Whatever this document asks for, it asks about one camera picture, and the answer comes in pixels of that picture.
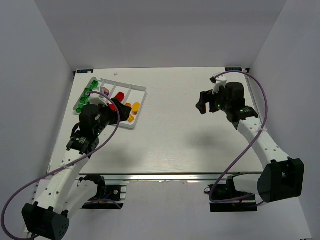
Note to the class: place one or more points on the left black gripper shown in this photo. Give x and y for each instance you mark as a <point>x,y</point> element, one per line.
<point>116,114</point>

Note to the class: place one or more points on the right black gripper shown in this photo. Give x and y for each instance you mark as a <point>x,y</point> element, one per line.
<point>208,100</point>

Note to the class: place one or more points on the yellow oval lego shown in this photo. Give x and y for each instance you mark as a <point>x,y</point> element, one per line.
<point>135,108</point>

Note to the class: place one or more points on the red rectangular lego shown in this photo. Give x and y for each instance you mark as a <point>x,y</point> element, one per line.
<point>120,96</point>

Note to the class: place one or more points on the green long lego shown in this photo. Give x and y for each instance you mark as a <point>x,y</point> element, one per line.
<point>95,83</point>

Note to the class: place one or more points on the green lego pair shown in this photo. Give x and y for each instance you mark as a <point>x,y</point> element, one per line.
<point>84,99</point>

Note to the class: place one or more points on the red oval lego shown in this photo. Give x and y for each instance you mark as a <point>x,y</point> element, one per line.
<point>112,107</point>

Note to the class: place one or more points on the small green number lego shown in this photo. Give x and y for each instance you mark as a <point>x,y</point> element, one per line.
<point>92,87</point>

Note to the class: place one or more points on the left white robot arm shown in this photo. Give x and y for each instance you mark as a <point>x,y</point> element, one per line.
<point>50,214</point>

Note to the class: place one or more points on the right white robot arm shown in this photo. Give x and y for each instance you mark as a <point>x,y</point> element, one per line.
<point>282,176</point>

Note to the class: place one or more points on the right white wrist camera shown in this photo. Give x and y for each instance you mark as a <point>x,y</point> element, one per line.
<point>218,81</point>

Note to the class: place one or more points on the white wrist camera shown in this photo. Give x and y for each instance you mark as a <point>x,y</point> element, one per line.
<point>218,81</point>
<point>97,99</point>

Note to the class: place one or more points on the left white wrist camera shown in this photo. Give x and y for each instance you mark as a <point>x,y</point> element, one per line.
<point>97,99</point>

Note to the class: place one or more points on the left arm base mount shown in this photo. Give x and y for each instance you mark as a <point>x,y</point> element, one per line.
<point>108,196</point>

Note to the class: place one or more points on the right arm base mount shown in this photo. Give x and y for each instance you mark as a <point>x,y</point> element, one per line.
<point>226,199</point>

